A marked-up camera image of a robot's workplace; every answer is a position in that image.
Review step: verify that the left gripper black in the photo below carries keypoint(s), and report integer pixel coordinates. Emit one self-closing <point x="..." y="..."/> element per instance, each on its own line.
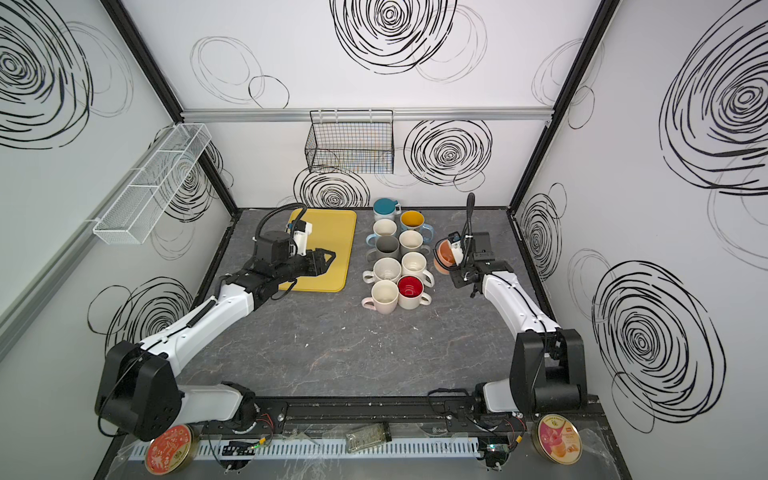
<point x="310" y="264"/>

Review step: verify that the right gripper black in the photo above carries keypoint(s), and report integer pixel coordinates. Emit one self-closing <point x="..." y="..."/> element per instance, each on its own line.
<point x="470" y="240"/>

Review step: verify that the yellow plastic tray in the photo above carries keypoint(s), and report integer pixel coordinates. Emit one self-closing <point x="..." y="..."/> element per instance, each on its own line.
<point x="332" y="230"/>

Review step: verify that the cream mug with handle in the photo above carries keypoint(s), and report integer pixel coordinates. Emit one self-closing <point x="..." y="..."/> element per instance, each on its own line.
<point x="415" y="264"/>

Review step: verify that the beige speckled mug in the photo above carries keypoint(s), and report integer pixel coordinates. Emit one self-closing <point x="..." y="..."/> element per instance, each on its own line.
<point x="383" y="269"/>

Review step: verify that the grey tall mug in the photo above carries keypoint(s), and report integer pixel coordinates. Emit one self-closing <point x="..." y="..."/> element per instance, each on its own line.
<point x="385" y="247"/>

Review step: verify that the light blue mug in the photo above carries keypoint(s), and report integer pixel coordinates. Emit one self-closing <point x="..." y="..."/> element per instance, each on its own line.
<point x="381" y="228"/>

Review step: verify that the pink mug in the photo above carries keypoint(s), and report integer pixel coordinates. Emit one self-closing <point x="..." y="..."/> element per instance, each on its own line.
<point x="383" y="297"/>

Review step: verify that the blue butterfly mug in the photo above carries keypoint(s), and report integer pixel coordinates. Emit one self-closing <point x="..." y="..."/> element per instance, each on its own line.
<point x="413" y="220"/>

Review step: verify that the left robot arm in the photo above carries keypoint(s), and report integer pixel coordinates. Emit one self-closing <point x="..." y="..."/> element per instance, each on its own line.
<point x="139" y="392"/>

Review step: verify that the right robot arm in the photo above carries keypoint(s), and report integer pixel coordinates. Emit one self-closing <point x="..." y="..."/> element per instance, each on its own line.
<point x="548" y="368"/>

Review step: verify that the teal lidded white mug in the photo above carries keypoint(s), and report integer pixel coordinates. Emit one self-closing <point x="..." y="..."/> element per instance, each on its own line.
<point x="386" y="208"/>

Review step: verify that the clear plastic packet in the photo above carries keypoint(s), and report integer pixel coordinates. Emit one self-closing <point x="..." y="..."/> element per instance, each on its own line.
<point x="367" y="437"/>

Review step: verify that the pink orange round tin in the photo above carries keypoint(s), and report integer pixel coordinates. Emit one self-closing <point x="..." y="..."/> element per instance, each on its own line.
<point x="557" y="439"/>

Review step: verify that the red round tin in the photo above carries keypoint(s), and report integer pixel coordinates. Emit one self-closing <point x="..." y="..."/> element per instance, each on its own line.
<point x="172" y="451"/>

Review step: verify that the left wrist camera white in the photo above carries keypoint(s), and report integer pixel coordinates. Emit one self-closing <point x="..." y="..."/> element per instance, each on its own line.
<point x="300" y="232"/>

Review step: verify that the black wire wall basket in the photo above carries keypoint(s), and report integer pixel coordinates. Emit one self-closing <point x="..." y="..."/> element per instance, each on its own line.
<point x="360" y="141"/>

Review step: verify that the white slotted cable duct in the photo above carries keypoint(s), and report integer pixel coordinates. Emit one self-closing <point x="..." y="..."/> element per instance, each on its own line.
<point x="398" y="448"/>

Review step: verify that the white wire wall shelf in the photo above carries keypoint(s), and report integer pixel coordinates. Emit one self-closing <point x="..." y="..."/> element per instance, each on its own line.
<point x="168" y="182"/>

